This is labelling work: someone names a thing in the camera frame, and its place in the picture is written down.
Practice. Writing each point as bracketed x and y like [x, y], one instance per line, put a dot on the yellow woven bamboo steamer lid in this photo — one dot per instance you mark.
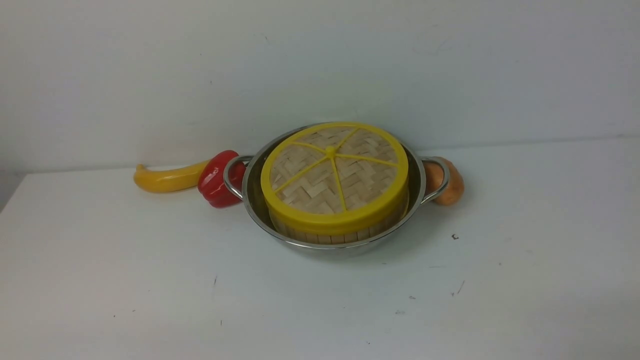
[336, 176]

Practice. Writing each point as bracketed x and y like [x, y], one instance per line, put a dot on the yellow rimmed bamboo steamer basket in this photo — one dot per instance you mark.
[395, 214]

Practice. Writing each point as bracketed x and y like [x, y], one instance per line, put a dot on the stainless steel pot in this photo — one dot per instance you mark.
[242, 177]

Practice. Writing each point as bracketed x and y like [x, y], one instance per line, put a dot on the red toy bell pepper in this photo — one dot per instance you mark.
[211, 184]

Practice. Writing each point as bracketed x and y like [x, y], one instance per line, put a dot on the orange brown toy potato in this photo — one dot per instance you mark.
[434, 177]

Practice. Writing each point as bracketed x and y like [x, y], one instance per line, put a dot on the yellow toy banana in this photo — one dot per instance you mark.
[168, 181]

